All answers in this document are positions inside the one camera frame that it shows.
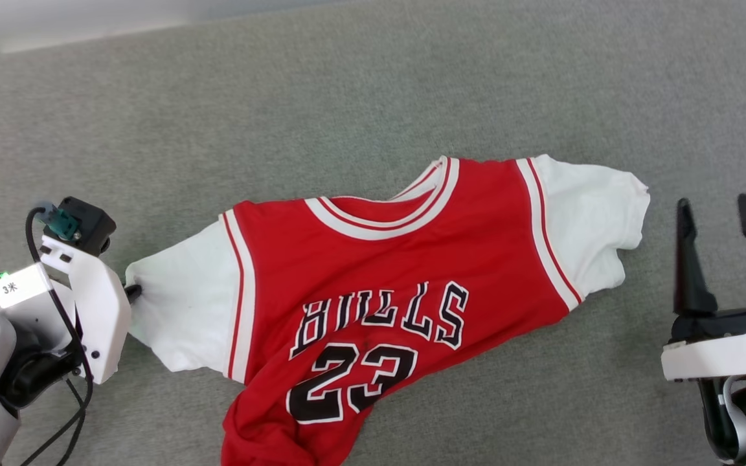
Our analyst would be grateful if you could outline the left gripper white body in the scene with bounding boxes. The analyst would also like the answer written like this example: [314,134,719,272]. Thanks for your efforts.
[39,234,132,384]

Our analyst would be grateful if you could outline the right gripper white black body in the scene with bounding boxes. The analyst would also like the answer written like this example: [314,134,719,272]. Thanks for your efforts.
[661,303,746,383]

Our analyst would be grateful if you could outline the red Bulls jersey white sleeves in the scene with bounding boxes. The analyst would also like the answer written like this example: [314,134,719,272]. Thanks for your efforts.
[126,154,651,466]

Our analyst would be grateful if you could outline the white paper label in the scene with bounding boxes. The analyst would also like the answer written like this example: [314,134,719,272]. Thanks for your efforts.
[0,263,54,309]

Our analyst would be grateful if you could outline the grey fabric sofa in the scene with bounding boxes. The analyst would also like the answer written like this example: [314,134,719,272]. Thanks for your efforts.
[0,0,746,466]

